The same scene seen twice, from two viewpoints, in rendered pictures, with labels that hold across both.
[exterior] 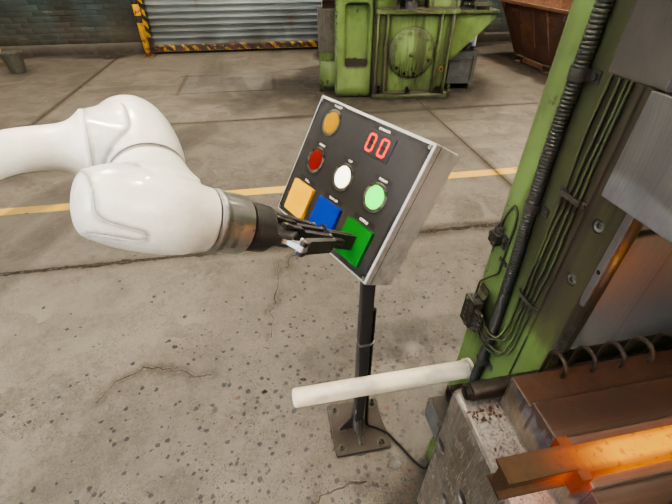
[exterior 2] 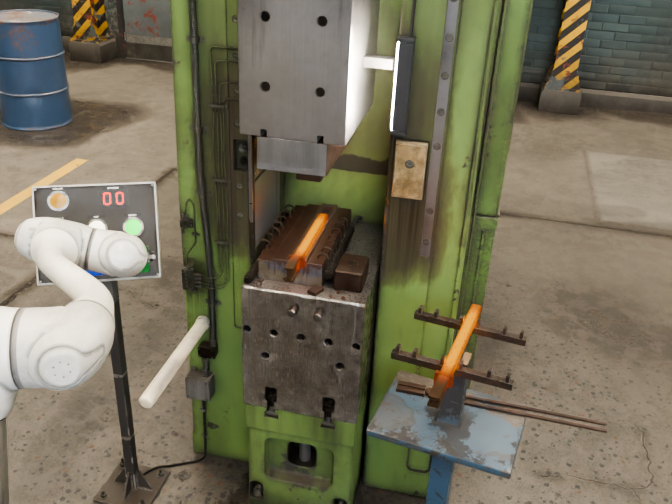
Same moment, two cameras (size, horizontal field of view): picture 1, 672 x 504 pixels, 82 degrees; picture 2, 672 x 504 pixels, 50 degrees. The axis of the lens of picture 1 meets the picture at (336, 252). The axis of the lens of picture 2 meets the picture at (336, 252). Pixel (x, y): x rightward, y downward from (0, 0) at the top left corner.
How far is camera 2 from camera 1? 165 cm
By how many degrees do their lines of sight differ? 57
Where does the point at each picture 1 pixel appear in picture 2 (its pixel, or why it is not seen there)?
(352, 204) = not seen: hidden behind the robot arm
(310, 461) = not seen: outside the picture
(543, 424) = (280, 261)
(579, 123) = (207, 148)
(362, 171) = (111, 217)
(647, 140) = (262, 148)
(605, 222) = (241, 182)
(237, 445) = not seen: outside the picture
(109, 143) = (81, 236)
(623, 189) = (263, 163)
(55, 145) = (63, 248)
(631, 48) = (244, 126)
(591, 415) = (287, 250)
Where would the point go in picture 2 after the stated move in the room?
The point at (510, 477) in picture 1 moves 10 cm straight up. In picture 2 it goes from (291, 268) to (292, 236)
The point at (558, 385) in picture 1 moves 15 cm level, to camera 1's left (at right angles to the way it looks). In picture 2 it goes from (270, 251) to (246, 273)
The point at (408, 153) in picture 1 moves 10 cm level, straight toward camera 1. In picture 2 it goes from (140, 193) to (164, 202)
